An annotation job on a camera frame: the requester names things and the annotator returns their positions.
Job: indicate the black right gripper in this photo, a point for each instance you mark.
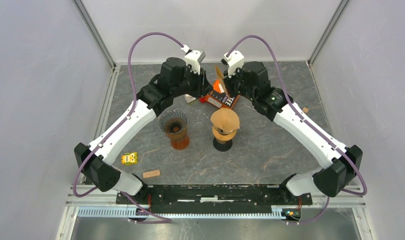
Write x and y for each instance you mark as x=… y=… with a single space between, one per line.
x=229 y=81

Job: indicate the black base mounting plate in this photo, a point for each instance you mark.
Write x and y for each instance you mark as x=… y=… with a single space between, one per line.
x=218 y=198

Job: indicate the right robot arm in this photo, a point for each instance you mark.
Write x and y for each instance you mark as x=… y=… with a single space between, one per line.
x=339 y=164

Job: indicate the orange filter box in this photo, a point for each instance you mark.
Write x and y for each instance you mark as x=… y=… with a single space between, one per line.
x=218 y=97

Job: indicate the small wooden plank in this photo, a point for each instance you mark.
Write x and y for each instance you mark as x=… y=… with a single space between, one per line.
x=151 y=174

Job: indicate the dark smoky glass dripper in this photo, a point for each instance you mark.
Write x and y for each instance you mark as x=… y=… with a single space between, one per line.
x=173 y=122

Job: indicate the grey slotted cable duct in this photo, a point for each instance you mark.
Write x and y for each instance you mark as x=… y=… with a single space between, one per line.
x=131 y=212

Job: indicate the clear ribbed glass dripper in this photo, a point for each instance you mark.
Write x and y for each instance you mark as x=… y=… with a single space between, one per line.
x=224 y=132

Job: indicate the small wooden cube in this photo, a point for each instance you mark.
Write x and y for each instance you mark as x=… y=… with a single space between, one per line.
x=305 y=110

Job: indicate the white toy block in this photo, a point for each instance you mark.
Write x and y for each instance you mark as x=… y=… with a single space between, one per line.
x=190 y=99

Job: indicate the yellow toy block figure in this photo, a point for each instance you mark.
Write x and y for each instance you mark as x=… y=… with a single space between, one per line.
x=129 y=158

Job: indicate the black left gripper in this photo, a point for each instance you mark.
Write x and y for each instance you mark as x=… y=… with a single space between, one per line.
x=203 y=86

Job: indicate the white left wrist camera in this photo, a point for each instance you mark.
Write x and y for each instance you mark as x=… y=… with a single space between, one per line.
x=193 y=58

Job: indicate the amber glass flask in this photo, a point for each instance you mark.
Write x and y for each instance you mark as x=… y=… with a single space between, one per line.
x=180 y=144

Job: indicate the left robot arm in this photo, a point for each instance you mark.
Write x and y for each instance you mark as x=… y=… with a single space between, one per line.
x=177 y=77

